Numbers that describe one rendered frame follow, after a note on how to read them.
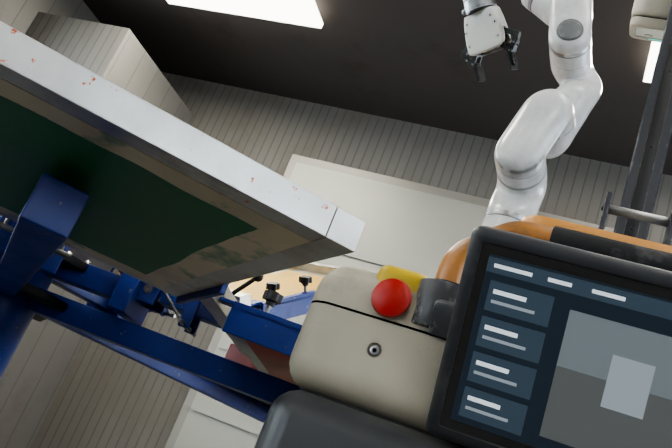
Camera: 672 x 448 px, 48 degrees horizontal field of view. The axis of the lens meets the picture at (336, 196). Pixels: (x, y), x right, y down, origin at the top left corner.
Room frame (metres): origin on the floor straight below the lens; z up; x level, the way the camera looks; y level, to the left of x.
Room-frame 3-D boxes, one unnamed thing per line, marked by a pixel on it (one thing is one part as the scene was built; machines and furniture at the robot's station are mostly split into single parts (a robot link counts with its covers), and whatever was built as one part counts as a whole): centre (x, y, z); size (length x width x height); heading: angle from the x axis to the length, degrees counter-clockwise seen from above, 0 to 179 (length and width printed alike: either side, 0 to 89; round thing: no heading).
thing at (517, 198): (1.34, -0.33, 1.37); 0.13 x 0.10 x 0.16; 155
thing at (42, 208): (1.47, 0.51, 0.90); 1.24 x 0.06 x 0.06; 20
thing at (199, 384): (2.56, 0.28, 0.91); 1.34 x 0.41 x 0.08; 140
